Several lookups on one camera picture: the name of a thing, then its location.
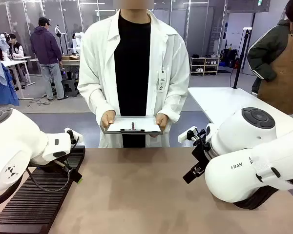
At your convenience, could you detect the dark wall screen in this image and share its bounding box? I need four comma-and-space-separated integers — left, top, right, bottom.
226, 0, 271, 13

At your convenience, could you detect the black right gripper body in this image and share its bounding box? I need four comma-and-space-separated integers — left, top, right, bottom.
191, 140, 212, 172

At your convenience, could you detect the seated person with cap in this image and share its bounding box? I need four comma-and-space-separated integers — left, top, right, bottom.
8, 33, 24, 59

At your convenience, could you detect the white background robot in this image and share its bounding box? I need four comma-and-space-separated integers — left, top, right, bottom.
71, 31, 85, 54

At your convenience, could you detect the white hang tag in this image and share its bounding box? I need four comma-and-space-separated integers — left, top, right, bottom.
157, 70, 167, 93

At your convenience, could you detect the white paper sheet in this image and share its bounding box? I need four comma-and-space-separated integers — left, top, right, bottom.
106, 117, 161, 134

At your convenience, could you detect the person's right hand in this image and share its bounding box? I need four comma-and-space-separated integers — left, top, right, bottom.
100, 110, 117, 129

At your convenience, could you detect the black floor cable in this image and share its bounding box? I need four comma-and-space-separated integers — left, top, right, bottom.
26, 95, 69, 107

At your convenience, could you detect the person's left hand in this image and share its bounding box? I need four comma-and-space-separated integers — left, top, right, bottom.
155, 113, 169, 132

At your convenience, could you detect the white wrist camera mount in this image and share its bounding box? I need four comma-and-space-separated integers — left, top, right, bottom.
64, 127, 84, 145
178, 125, 198, 142

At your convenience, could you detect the long black ribbed tray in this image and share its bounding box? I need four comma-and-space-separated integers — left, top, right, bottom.
0, 145, 86, 234

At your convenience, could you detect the grey clipboard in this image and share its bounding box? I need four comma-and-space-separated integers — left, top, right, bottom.
100, 116, 165, 136

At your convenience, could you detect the cardboard box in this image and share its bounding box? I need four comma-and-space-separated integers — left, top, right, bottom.
61, 54, 81, 62

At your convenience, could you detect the person in brown apron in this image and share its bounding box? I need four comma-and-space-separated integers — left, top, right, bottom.
247, 0, 293, 115

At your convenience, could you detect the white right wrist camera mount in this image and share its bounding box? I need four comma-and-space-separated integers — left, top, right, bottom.
178, 125, 198, 142

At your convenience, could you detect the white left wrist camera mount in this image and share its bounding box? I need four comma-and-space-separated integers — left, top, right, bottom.
64, 127, 84, 145

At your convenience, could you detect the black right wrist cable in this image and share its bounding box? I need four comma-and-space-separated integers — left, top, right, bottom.
194, 128, 209, 153

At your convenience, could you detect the white side table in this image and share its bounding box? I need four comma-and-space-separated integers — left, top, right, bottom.
187, 86, 293, 137

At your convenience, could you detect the blue hanging garment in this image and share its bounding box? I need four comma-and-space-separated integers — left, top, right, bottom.
0, 26, 20, 107

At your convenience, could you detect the black bags pile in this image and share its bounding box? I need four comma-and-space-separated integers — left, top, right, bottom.
220, 48, 240, 69

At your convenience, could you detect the black tripod pole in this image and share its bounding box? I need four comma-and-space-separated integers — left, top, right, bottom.
232, 27, 252, 89

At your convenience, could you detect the white-sleeved right forearm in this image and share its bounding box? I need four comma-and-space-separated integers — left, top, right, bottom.
77, 73, 113, 122

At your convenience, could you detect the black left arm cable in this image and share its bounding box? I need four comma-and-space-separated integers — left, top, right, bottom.
26, 160, 72, 193

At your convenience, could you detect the person in white lab coat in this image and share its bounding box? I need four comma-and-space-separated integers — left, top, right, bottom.
77, 0, 190, 149

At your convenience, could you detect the white-sleeved left forearm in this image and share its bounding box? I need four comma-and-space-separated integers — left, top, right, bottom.
157, 73, 190, 124

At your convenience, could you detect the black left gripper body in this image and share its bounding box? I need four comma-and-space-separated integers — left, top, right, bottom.
55, 157, 76, 176

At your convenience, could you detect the man in purple hoodie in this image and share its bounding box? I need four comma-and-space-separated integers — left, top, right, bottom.
30, 17, 65, 101

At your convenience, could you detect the white shoe shelf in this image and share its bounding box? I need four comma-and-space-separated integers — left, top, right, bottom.
189, 56, 221, 76

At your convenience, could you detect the white background desk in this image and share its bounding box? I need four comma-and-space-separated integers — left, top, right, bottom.
0, 55, 37, 100

